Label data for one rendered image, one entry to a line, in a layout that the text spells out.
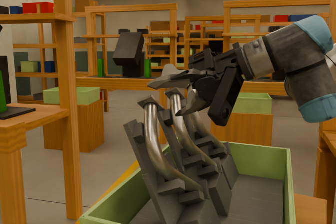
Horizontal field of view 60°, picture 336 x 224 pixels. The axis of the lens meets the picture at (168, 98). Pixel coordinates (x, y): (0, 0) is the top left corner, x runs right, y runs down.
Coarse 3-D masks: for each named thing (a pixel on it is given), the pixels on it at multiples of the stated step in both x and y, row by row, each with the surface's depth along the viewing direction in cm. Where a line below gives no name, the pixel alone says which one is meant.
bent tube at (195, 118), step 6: (192, 114) 93; (198, 114) 93; (192, 120) 93; (198, 120) 93; (198, 126) 93; (204, 126) 94; (198, 132) 94; (204, 132) 94; (216, 138) 101; (216, 144) 101; (222, 144) 104
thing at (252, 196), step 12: (240, 180) 102; (252, 180) 102; (264, 180) 102; (276, 180) 102; (240, 192) 94; (252, 192) 94; (264, 192) 94; (276, 192) 94; (240, 204) 86; (252, 204) 86; (264, 204) 86; (276, 204) 86; (144, 216) 80; (156, 216) 80; (228, 216) 80; (240, 216) 80; (252, 216) 80; (264, 216) 80; (276, 216) 80
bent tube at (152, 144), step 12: (144, 108) 67; (156, 108) 67; (144, 120) 64; (156, 120) 64; (144, 132) 62; (156, 132) 62; (156, 144) 61; (156, 156) 60; (156, 168) 61; (168, 168) 62; (168, 180) 64; (192, 180) 71
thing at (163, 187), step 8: (160, 176) 65; (160, 184) 64; (168, 184) 63; (176, 184) 62; (184, 184) 64; (160, 192) 64; (168, 192) 64; (184, 192) 72; (192, 192) 71; (200, 192) 71; (184, 200) 71; (192, 200) 70; (200, 200) 71
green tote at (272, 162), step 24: (168, 144) 106; (240, 144) 107; (240, 168) 108; (264, 168) 105; (288, 168) 85; (120, 192) 73; (144, 192) 87; (288, 192) 70; (96, 216) 64; (120, 216) 74; (288, 216) 63
